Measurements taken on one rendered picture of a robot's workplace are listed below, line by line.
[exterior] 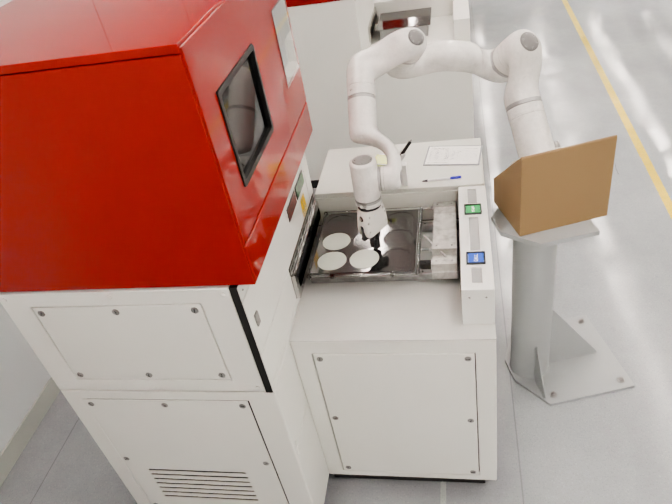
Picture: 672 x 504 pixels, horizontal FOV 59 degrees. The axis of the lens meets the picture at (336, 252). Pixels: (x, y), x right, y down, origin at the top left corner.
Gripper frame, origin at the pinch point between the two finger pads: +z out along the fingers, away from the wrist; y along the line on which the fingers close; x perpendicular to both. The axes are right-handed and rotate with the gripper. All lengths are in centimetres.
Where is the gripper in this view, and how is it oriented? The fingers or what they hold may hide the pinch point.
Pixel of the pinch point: (375, 242)
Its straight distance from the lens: 201.9
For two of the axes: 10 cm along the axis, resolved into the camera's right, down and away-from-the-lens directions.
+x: -7.4, -3.1, 6.0
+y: 6.6, -5.4, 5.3
